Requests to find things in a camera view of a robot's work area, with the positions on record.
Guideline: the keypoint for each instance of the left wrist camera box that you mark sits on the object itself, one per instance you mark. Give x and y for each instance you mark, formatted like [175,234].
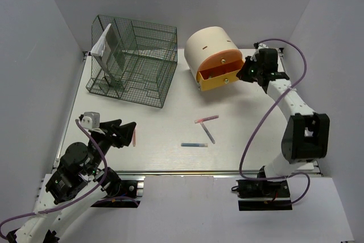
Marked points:
[90,120]

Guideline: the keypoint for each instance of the green wire mesh organizer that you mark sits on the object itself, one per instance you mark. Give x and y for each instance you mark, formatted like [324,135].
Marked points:
[141,67]

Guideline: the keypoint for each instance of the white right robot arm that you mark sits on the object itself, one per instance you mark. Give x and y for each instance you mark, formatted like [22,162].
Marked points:
[306,136]

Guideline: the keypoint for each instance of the aluminium mounting rail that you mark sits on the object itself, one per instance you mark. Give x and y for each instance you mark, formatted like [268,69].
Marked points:
[315,171]

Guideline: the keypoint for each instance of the blue highlighter pen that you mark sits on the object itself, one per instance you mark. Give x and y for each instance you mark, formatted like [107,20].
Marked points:
[201,145]

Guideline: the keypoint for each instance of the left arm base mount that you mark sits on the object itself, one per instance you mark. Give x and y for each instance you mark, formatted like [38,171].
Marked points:
[127,195]

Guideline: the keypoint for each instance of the orange highlighter pen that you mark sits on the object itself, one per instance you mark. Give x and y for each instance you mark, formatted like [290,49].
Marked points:
[134,138]

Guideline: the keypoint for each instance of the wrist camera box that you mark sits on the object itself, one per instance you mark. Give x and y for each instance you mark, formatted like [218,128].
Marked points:
[259,46]
[90,120]

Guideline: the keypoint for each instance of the pink purple highlighter pen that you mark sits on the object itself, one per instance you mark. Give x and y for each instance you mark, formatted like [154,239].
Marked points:
[207,119]

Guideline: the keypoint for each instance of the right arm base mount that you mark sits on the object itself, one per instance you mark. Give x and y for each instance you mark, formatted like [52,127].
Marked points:
[256,195]

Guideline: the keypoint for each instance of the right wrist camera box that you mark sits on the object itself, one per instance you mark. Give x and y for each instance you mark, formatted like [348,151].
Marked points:
[259,46]

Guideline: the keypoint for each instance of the round drawer organizer box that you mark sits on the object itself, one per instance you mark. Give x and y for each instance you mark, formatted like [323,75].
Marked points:
[213,58]

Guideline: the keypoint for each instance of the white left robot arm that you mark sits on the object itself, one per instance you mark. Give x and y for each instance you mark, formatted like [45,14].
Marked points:
[81,180]

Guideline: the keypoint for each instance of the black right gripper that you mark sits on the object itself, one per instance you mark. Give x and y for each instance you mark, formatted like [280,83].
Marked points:
[243,74]

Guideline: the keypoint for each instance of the Canon manual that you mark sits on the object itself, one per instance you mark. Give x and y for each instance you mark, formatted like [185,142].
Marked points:
[108,52]

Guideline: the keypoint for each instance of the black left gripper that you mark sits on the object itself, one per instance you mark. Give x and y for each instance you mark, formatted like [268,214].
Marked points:
[125,132]

